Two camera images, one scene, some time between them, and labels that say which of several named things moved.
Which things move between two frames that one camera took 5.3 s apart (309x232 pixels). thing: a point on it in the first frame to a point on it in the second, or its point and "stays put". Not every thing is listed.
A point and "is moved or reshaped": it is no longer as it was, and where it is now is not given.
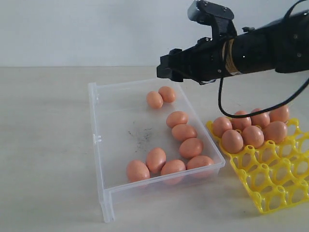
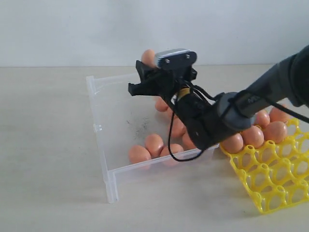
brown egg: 276,131 stays put
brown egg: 176,117 to 160,104
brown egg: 155,159 to 154,143
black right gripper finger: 163,71 to 150,87
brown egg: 173,171 to 174,148
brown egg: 280,114 stays put
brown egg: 253,135 stays put
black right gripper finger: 173,56 to 145,73
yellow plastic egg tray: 277,174 stays put
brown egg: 137,171 to 138,154
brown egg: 260,120 stays put
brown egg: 154,99 to 148,57
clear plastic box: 147,132 is moved or reshaped
